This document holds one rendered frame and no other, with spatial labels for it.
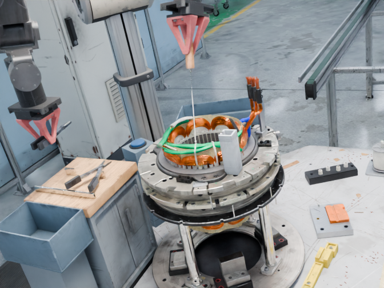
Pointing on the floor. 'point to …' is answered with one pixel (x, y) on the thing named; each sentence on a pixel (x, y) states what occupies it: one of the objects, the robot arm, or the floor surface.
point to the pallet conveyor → (312, 86)
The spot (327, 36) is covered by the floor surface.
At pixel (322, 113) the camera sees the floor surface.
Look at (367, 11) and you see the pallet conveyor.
